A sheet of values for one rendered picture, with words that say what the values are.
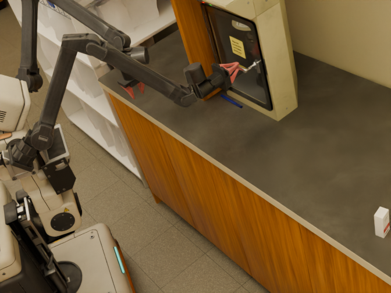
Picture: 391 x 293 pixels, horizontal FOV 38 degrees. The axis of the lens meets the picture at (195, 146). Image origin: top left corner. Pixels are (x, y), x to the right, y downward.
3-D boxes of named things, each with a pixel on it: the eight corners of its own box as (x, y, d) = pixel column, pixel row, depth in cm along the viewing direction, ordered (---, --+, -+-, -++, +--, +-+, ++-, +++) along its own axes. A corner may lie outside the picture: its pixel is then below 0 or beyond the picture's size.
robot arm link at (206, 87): (194, 99, 210) (203, 102, 206) (187, 83, 207) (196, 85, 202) (208, 89, 213) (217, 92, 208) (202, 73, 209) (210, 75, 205)
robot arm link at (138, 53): (120, 37, 229) (112, 37, 221) (147, 33, 226) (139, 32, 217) (125, 67, 230) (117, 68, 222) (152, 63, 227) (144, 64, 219)
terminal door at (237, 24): (225, 86, 243) (202, 2, 218) (273, 111, 221) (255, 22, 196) (223, 87, 243) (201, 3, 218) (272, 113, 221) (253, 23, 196)
